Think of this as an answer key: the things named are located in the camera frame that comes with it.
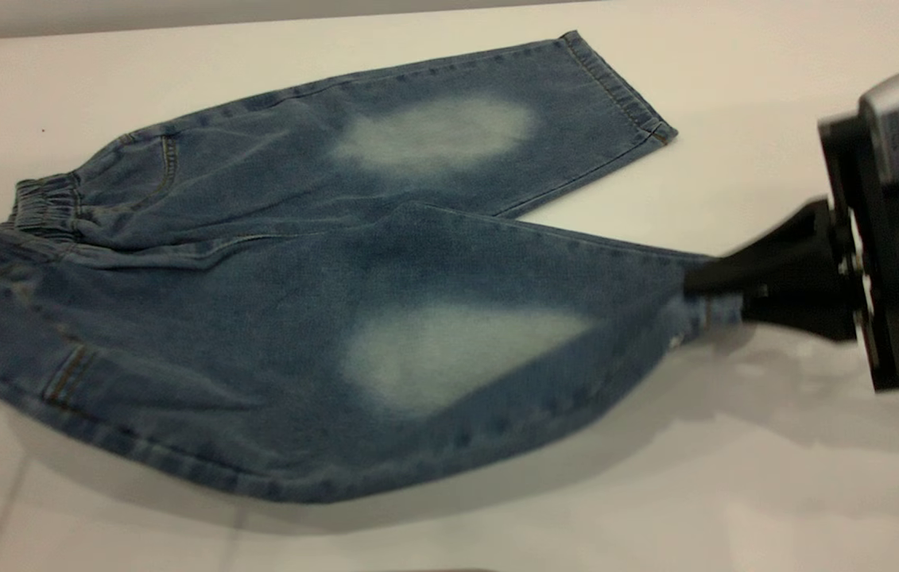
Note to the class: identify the blue denim pants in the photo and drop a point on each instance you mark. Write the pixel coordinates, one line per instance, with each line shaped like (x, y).
(274, 318)

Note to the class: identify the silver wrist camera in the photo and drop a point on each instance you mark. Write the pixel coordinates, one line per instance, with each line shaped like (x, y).
(898, 127)

